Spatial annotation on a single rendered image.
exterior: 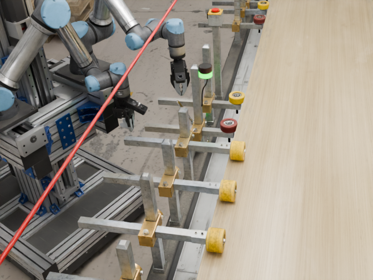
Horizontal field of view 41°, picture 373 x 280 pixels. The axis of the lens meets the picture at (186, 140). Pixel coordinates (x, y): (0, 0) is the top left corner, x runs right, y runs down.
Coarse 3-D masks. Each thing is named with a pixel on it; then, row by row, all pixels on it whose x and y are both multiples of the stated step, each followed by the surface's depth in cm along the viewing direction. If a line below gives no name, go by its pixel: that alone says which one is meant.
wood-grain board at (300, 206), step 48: (288, 0) 348; (336, 0) 341; (288, 48) 287; (336, 48) 282; (288, 96) 244; (336, 96) 241; (288, 144) 213; (336, 144) 210; (240, 192) 190; (288, 192) 188; (336, 192) 187; (240, 240) 171; (288, 240) 169; (336, 240) 168
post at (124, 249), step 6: (120, 240) 146; (120, 246) 144; (126, 246) 144; (120, 252) 145; (126, 252) 145; (132, 252) 149; (120, 258) 147; (126, 258) 146; (132, 258) 150; (120, 264) 149; (126, 264) 148; (132, 264) 150; (120, 270) 150; (126, 270) 150; (132, 270) 150; (126, 276) 152; (132, 276) 151
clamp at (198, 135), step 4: (204, 120) 238; (196, 124) 236; (200, 124) 235; (204, 124) 239; (192, 128) 233; (200, 128) 233; (196, 132) 230; (200, 132) 231; (196, 136) 231; (200, 136) 232; (196, 140) 233; (200, 140) 232
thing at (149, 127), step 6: (144, 126) 240; (150, 126) 239; (156, 126) 239; (162, 126) 238; (168, 126) 238; (174, 126) 238; (162, 132) 239; (168, 132) 238; (174, 132) 237; (204, 132) 233; (210, 132) 233; (216, 132) 232; (222, 132) 231
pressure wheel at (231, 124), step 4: (224, 120) 230; (228, 120) 231; (232, 120) 230; (220, 124) 228; (224, 124) 227; (228, 124) 228; (232, 124) 227; (236, 124) 227; (220, 128) 230; (224, 128) 227; (228, 128) 226; (232, 128) 226; (224, 132) 228; (228, 132) 227; (232, 132) 227; (228, 140) 234
